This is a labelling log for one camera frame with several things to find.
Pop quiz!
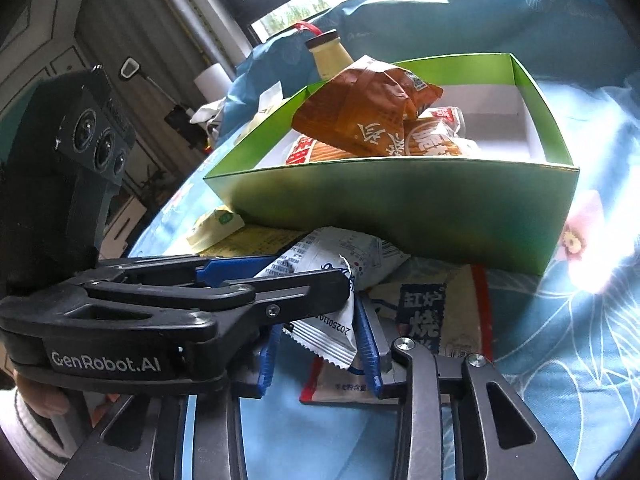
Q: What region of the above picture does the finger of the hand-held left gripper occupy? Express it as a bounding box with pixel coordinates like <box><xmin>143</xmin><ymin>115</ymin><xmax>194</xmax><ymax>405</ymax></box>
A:
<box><xmin>95</xmin><ymin>254</ymin><xmax>281</xmax><ymax>287</ymax></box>
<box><xmin>0</xmin><ymin>267</ymin><xmax>351</xmax><ymax>347</ymax></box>

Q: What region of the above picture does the beige rice cracker packet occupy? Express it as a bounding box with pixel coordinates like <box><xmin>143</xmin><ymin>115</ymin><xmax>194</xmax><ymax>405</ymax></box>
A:
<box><xmin>285</xmin><ymin>132</ymin><xmax>361</xmax><ymax>166</ymax></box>

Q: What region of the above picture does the yellow bear-print bottle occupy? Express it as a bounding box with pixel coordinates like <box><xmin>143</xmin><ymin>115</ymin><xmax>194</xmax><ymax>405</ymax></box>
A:
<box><xmin>292</xmin><ymin>21</ymin><xmax>357</xmax><ymax>82</ymax></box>

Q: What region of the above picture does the white-grey snack packet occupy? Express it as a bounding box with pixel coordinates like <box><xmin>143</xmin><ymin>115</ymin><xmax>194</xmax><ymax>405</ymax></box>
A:
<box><xmin>255</xmin><ymin>226</ymin><xmax>412</xmax><ymax>372</ymax></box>

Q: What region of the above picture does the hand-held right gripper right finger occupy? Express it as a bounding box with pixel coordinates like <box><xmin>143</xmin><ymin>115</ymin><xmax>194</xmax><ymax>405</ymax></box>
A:
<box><xmin>352</xmin><ymin>297</ymin><xmax>578</xmax><ymax>480</ymax></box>

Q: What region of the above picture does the person's left forearm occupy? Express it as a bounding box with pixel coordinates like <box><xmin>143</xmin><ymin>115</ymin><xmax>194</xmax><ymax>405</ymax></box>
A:
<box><xmin>0</xmin><ymin>375</ymin><xmax>76</xmax><ymax>480</ymax></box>

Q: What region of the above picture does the clear packet of orange sticks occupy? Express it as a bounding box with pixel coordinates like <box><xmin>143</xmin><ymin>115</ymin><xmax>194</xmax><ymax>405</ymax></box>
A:
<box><xmin>402</xmin><ymin>106</ymin><xmax>482</xmax><ymax>158</ymax></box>

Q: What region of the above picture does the white plastic bag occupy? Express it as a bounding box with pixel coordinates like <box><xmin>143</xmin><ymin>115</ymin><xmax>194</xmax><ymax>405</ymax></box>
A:
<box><xmin>189</xmin><ymin>100</ymin><xmax>226</xmax><ymax>136</ymax></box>

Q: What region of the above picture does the upright vacuum cleaner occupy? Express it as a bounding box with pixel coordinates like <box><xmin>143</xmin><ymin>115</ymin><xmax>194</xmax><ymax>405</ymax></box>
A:
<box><xmin>119</xmin><ymin>57</ymin><xmax>198</xmax><ymax>136</ymax></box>

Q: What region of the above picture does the small yellow-green snack packet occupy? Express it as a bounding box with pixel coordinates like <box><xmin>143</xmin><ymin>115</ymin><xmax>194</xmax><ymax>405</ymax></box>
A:
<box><xmin>186</xmin><ymin>206</ymin><xmax>247</xmax><ymax>256</ymax></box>

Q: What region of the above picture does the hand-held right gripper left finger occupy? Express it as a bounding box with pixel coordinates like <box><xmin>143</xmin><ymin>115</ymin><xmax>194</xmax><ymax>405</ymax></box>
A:
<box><xmin>55</xmin><ymin>327</ymin><xmax>281</xmax><ymax>480</ymax></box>

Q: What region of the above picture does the white tissue pack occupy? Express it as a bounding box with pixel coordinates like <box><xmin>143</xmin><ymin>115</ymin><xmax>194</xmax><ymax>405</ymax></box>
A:
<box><xmin>248</xmin><ymin>85</ymin><xmax>288</xmax><ymax>128</ymax></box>

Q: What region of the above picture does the green cardboard box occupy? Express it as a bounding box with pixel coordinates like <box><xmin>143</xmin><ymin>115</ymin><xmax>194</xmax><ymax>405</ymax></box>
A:
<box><xmin>202</xmin><ymin>52</ymin><xmax>581</xmax><ymax>276</ymax></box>

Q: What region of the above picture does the orange snack packet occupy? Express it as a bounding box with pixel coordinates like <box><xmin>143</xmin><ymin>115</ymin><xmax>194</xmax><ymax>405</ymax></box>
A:
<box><xmin>291</xmin><ymin>55</ymin><xmax>444</xmax><ymax>158</ymax></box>

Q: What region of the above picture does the large yellow snack packet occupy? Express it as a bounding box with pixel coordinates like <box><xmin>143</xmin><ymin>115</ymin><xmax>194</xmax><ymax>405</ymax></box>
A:
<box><xmin>200</xmin><ymin>226</ymin><xmax>308</xmax><ymax>261</ymax></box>

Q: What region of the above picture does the white paper roll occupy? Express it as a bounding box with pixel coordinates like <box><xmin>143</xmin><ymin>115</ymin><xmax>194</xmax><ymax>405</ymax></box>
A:
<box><xmin>192</xmin><ymin>62</ymin><xmax>236</xmax><ymax>103</ymax></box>

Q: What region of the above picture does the blue floral bed sheet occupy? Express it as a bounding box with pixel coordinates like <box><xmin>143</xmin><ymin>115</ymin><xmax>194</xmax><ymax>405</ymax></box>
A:
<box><xmin>120</xmin><ymin>0</ymin><xmax>640</xmax><ymax>480</ymax></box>

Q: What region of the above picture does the grey curtain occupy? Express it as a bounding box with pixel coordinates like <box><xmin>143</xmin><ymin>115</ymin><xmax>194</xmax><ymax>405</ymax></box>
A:
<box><xmin>150</xmin><ymin>0</ymin><xmax>251</xmax><ymax>76</ymax></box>

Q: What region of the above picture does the beige red-edged snack packet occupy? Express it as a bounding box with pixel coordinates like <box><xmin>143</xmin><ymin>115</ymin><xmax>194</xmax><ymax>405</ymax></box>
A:
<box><xmin>300</xmin><ymin>264</ymin><xmax>497</xmax><ymax>406</ymax></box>

